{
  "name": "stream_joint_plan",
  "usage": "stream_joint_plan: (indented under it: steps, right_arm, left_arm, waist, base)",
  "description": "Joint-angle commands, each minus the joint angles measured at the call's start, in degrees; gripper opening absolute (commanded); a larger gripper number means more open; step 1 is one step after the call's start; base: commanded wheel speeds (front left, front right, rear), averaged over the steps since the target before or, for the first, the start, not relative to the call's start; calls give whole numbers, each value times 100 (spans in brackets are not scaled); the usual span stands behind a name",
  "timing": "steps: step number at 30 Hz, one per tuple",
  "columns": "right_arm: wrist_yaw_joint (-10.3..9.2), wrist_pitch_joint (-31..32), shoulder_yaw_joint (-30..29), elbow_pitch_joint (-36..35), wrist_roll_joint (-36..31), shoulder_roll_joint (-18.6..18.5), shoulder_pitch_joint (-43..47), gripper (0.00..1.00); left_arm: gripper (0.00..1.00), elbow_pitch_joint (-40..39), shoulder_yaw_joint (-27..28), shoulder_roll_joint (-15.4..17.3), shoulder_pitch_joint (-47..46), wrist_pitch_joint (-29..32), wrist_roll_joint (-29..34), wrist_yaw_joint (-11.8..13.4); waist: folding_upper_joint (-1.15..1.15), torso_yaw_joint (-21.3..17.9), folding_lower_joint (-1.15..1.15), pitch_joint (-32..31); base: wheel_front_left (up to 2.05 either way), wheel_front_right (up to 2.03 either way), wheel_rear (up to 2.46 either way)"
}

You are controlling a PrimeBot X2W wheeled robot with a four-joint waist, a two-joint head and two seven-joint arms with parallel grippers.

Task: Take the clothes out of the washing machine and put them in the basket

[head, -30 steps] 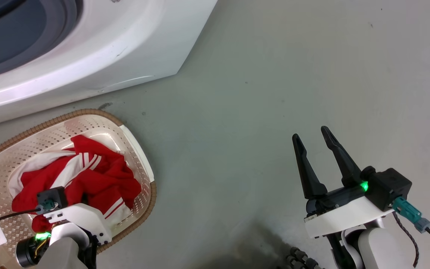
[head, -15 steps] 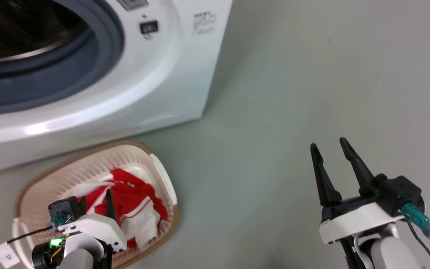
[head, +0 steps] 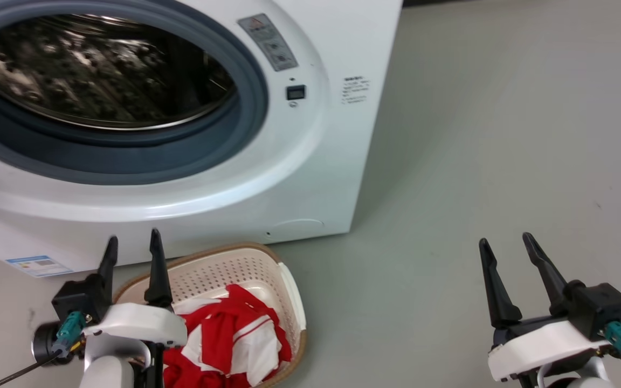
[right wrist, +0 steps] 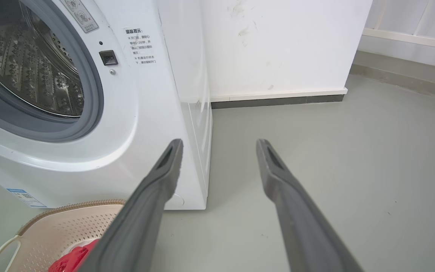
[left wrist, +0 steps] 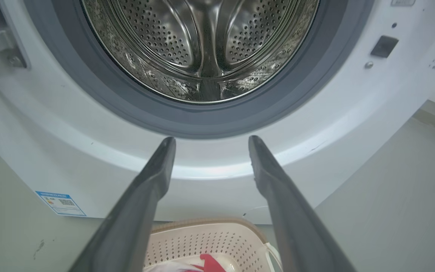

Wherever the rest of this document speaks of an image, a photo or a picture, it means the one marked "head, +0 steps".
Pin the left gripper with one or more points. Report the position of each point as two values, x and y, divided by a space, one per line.
138 323

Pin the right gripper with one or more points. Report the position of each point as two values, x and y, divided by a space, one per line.
547 345

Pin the red and white garment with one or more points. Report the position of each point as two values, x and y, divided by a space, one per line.
224 334

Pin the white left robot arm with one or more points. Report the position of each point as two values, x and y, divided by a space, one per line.
108 372

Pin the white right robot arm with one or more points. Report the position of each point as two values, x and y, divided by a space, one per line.
585 380

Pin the cream perforated laundry basket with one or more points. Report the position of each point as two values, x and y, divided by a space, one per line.
235 269

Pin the stainless steel washing machine drum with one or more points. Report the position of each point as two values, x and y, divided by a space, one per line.
100 70

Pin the blue energy label sticker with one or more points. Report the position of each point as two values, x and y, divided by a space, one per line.
38 266

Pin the grey rubber door gasket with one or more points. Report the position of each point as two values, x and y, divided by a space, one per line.
127 156

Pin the round white filter cover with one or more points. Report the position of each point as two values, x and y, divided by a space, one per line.
297 229

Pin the white front-load washing machine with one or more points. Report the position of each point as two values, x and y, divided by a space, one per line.
310 188

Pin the black door latch socket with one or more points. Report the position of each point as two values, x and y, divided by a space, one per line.
296 92

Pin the small white text sticker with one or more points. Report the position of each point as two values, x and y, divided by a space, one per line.
356 89

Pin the grey warning sticker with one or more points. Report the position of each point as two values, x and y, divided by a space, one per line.
267 43

